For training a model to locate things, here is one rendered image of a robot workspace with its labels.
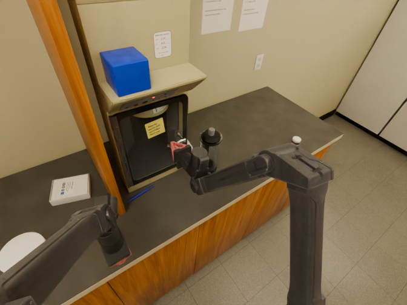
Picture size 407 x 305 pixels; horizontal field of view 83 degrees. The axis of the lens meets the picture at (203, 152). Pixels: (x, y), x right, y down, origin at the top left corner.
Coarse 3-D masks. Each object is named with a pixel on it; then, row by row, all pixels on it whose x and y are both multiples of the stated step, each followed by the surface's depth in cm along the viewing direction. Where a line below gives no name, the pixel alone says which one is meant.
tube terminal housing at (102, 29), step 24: (144, 0) 62; (168, 0) 66; (96, 24) 59; (120, 24) 62; (144, 24) 66; (168, 24) 70; (96, 48) 63; (144, 48) 70; (96, 72) 67; (96, 96) 81; (120, 168) 102
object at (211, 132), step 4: (212, 128) 105; (204, 132) 107; (208, 132) 105; (212, 132) 104; (216, 132) 108; (204, 136) 105; (208, 136) 105; (212, 136) 105; (216, 136) 106; (220, 136) 108; (204, 140) 105; (208, 140) 104; (212, 140) 104; (216, 140) 105
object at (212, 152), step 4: (200, 136) 107; (220, 140) 106; (200, 144) 110; (208, 144) 104; (212, 144) 104; (208, 148) 107; (212, 148) 107; (216, 148) 108; (208, 152) 109; (212, 152) 109; (216, 152) 111; (208, 156) 110; (212, 156) 111; (216, 156) 113; (212, 160) 113; (216, 160) 116; (208, 164) 114; (212, 164) 115; (212, 168) 118
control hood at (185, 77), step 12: (156, 72) 76; (168, 72) 76; (180, 72) 77; (192, 72) 77; (156, 84) 70; (168, 84) 71; (180, 84) 72; (192, 84) 78; (108, 96) 64; (132, 96) 65; (144, 96) 68; (108, 108) 70
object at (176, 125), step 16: (176, 96) 88; (128, 112) 80; (144, 112) 84; (160, 112) 88; (176, 112) 93; (128, 128) 84; (144, 128) 88; (176, 128) 99; (128, 144) 89; (144, 144) 94; (160, 144) 99; (128, 160) 94; (144, 160) 100; (160, 160) 106; (144, 176) 106
